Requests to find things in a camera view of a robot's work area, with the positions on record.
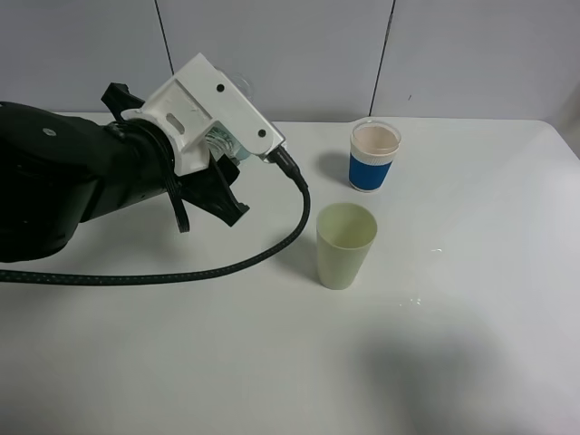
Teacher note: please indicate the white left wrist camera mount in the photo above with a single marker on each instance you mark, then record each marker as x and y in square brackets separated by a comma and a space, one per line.
[195, 99]

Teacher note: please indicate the light green plastic cup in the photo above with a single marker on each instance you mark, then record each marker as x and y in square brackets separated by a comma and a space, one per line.
[345, 233]

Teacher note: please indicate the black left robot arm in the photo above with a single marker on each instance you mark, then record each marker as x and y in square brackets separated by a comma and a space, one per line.
[59, 171]

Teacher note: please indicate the blue sleeve paper cup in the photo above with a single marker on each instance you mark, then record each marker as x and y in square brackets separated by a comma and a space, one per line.
[373, 147]

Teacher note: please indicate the clear water bottle green label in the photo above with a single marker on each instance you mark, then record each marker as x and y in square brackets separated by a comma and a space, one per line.
[220, 142]

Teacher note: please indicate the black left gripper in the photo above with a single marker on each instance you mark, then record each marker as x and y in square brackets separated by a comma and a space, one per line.
[208, 189]

